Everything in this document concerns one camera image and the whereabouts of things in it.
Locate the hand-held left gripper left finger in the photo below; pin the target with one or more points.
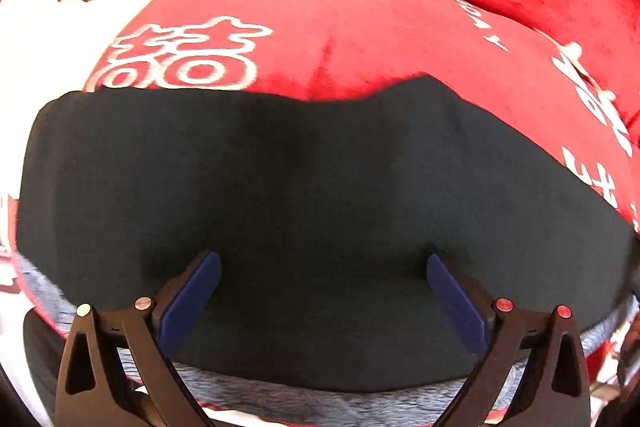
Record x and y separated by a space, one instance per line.
192 294

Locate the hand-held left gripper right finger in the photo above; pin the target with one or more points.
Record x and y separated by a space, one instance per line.
455 294

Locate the black pants with grey lining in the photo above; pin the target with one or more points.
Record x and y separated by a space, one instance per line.
300 207

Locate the red printed blanket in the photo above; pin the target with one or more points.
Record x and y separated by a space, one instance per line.
300 32

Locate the cream white cloth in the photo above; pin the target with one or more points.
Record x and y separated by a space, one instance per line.
45 47

